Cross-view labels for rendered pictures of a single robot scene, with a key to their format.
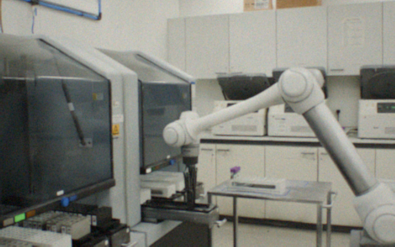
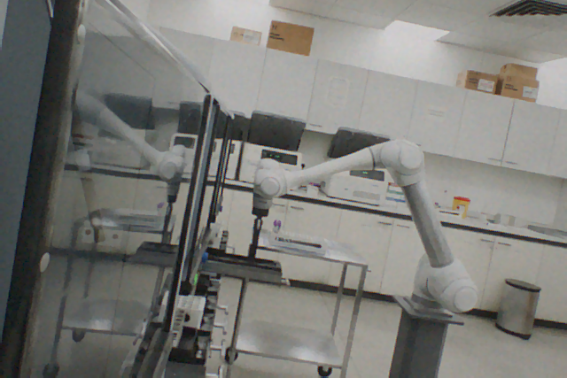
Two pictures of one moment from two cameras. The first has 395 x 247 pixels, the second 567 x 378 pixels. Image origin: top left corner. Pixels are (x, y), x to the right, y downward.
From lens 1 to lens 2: 0.90 m
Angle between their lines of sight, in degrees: 27
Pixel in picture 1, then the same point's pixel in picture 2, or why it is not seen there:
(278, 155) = (246, 202)
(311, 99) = (419, 174)
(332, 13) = (322, 68)
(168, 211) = (235, 266)
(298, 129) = not seen: hidden behind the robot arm
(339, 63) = (319, 119)
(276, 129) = (250, 174)
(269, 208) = not seen: hidden behind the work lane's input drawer
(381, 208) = (462, 281)
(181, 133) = (283, 185)
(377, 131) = (346, 192)
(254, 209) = not seen: hidden behind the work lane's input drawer
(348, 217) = (305, 273)
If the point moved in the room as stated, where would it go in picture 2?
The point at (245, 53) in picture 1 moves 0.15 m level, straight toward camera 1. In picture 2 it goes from (224, 86) to (228, 85)
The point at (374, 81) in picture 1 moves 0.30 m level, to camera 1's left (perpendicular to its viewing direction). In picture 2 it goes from (346, 143) to (321, 139)
